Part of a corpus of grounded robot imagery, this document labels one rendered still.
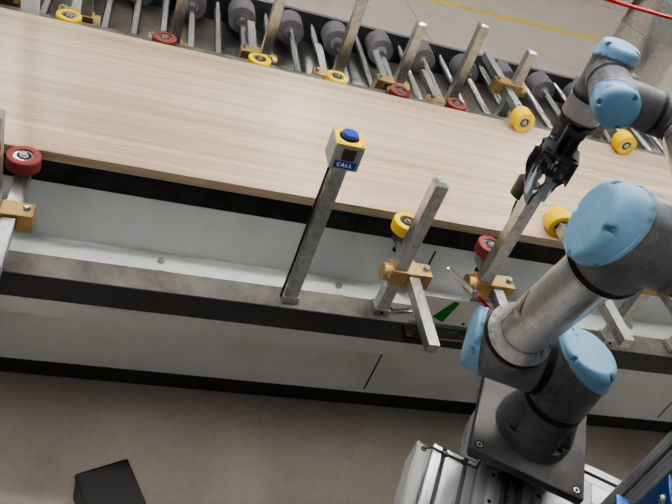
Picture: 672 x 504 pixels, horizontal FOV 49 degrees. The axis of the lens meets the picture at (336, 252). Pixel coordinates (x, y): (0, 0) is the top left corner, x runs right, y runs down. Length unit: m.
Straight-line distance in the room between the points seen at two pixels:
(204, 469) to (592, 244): 1.74
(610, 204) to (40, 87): 1.63
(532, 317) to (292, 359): 1.43
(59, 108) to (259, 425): 1.21
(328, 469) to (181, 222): 1.00
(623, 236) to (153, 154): 1.36
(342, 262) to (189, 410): 0.76
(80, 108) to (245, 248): 0.58
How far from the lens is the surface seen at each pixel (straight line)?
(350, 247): 2.18
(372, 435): 2.72
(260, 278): 2.15
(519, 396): 1.45
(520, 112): 2.84
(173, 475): 2.44
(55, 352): 2.49
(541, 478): 1.45
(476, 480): 1.46
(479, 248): 2.14
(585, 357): 1.35
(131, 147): 2.03
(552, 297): 1.12
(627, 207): 0.97
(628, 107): 1.31
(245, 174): 2.04
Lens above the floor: 2.04
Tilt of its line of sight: 37 degrees down
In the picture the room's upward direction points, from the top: 22 degrees clockwise
